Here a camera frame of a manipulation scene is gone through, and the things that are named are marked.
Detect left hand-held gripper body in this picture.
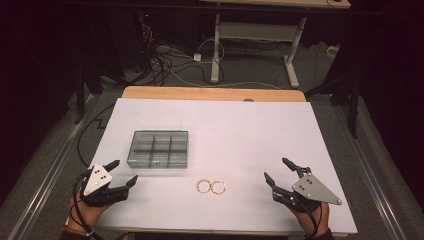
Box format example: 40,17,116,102
79,163,130,208

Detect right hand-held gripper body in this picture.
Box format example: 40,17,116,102
272,165,343,212

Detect clear plastic compartment box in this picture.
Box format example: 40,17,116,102
126,130,189,170

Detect person's right hand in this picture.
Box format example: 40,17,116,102
295,201,331,238

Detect person's left hand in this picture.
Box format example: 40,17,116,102
65,195,112,234

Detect white table mat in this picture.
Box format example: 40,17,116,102
87,97,359,235

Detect black stand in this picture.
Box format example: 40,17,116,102
73,63,105,125
304,71,362,140

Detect wooden table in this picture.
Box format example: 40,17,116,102
93,85,350,239

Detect right hand-held gripper cable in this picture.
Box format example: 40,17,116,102
293,193,325,240

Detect hand-held gripper cable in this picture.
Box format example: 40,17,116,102
71,169,105,240
293,193,325,240

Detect left hand-held gripper cable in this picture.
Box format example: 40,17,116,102
71,169,105,240

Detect black floor cable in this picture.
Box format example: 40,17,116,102
76,103,116,168

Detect thin wrist bracelet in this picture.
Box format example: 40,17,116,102
60,223,96,238

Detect metal floor rail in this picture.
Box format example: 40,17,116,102
6,94,97,240
333,99,408,240

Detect tangle of black cables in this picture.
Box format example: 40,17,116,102
123,13,225,87

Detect white floor cable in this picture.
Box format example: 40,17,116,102
164,38,282,91

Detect white desk frame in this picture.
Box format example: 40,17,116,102
210,13,308,90

